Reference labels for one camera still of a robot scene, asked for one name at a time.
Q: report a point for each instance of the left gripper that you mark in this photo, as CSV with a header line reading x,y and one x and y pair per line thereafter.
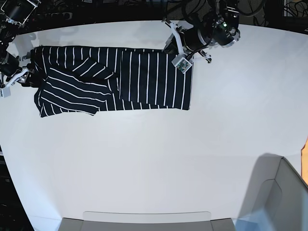
x,y
191,39

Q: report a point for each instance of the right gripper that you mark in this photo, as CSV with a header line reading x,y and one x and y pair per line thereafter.
x,y
10,72

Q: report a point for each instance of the navy white striped T-shirt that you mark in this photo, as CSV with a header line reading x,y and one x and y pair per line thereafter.
x,y
88,80

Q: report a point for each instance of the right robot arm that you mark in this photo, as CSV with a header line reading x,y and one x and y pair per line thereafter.
x,y
13,16

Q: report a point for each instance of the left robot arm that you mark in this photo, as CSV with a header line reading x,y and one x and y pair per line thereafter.
x,y
218,27

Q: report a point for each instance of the grey plastic tray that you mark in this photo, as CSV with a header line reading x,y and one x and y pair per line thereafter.
x,y
103,221

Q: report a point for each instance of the orange object at edge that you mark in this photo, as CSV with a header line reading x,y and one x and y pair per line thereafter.
x,y
304,160

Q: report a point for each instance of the white storage bin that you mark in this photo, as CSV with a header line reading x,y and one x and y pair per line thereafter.
x,y
276,198

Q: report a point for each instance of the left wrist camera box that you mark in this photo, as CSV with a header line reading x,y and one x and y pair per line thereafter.
x,y
181,63

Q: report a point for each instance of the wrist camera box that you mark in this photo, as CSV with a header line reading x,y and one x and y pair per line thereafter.
x,y
5,92
181,63

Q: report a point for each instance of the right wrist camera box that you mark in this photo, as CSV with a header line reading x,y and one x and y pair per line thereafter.
x,y
5,92

